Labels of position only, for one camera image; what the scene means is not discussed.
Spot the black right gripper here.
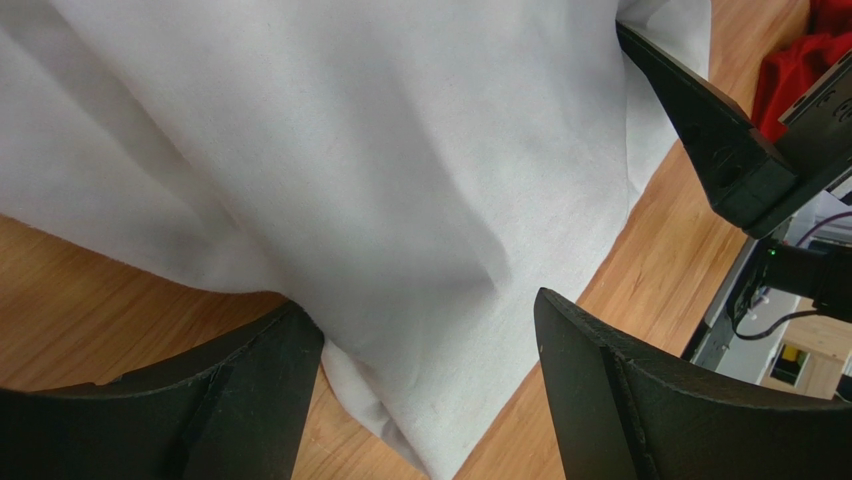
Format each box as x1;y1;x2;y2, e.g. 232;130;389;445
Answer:
616;22;851;239

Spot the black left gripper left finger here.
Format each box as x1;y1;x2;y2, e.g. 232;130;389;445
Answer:
1;302;324;479

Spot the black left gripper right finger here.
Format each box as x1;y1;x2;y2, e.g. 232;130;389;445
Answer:
534;288;851;479

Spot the white Coca-Cola print t-shirt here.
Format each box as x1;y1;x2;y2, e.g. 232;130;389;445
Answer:
1;1;712;479

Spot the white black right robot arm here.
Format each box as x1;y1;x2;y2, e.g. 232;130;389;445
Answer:
616;23;851;322

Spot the red t-shirt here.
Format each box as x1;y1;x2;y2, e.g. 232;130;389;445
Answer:
752;0;851;142

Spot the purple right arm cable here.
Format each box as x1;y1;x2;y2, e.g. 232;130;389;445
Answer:
795;211;852;249

